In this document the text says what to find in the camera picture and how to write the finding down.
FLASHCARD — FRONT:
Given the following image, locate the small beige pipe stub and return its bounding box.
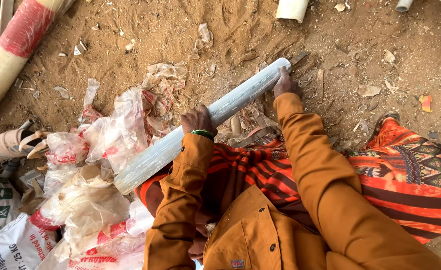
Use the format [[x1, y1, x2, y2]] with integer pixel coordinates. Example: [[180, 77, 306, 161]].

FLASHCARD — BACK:
[[230, 116, 242, 136]]

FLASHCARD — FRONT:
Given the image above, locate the white printed sack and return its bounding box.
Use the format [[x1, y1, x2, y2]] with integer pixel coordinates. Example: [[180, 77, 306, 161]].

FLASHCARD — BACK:
[[0, 214, 146, 270]]

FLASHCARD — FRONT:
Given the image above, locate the short white pipe piece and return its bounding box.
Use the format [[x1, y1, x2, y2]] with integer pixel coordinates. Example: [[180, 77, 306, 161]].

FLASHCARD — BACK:
[[275, 0, 310, 24]]

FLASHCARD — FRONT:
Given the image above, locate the mustard brown jacket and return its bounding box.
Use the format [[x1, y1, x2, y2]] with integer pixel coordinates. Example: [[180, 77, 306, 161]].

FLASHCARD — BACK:
[[142, 92, 441, 270]]

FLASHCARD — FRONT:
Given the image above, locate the brown sandal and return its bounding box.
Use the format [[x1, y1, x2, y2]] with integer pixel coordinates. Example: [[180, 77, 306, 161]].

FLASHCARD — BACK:
[[370, 111, 400, 139]]

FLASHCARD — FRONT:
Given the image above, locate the beige pipe with torn end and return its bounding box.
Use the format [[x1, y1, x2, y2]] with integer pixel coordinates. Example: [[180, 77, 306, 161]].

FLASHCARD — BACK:
[[0, 128, 50, 167]]

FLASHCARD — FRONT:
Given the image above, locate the crumpled clear plastic scrap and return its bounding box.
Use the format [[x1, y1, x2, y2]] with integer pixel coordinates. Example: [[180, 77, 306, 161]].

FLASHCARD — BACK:
[[189, 23, 214, 61]]

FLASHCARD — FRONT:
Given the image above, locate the person's right hand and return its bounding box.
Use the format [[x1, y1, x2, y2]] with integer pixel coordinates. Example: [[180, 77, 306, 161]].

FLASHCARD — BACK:
[[273, 65, 300, 99]]

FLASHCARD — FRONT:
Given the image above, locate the small grey pipe piece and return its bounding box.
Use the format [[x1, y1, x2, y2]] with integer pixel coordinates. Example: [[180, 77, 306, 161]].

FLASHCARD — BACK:
[[395, 0, 415, 13]]

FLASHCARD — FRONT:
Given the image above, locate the person's left hand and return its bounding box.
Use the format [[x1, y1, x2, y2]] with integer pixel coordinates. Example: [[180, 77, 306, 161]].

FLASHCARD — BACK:
[[180, 104, 218, 137]]

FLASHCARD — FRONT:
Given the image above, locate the brown strap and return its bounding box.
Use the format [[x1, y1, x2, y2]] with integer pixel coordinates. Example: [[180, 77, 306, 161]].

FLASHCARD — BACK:
[[231, 125, 278, 149]]

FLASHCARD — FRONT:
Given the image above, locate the film-wrapped white plastic pipe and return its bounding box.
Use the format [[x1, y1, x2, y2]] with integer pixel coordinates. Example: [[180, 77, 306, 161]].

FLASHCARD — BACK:
[[114, 57, 292, 195]]

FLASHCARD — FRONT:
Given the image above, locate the yellow red scrap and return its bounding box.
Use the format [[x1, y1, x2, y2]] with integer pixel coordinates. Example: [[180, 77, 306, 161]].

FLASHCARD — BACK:
[[418, 95, 433, 113]]

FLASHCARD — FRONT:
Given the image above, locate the large cream pipe red band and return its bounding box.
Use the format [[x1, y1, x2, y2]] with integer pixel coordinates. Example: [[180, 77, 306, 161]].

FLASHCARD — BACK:
[[0, 0, 77, 132]]

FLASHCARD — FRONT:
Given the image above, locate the orange patterned dress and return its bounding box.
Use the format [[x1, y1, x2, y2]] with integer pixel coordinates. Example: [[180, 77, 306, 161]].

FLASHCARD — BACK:
[[135, 117, 441, 245]]

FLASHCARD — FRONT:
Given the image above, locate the heap of clear plastic wrappers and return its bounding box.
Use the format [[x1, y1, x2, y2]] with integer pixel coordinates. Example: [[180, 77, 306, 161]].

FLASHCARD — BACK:
[[37, 62, 188, 263]]

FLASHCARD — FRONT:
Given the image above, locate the green bangle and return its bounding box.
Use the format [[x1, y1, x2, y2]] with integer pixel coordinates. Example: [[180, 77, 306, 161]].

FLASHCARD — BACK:
[[190, 129, 215, 142]]

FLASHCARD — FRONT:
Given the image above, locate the grey flat bar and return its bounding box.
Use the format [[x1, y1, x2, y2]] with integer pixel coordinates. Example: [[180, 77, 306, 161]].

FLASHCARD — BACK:
[[0, 0, 15, 39]]

